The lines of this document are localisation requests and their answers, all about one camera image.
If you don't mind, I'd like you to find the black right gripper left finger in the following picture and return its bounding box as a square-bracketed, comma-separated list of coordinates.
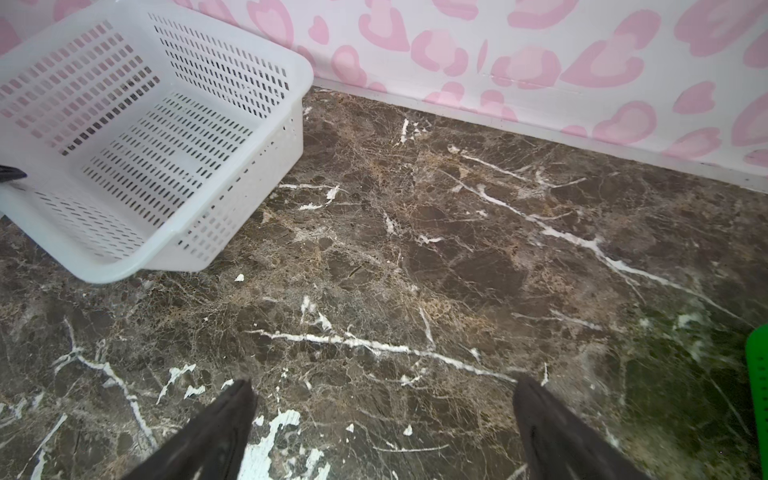
[125, 379, 257, 480]

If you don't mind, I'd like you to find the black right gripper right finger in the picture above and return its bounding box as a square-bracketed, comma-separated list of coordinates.
[513, 376, 648, 480]

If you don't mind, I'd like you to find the white plastic basket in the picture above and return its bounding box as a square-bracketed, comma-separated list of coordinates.
[1, 1, 313, 284]

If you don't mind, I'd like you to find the green plastic basket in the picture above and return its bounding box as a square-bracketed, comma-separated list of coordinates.
[745, 324, 768, 480]

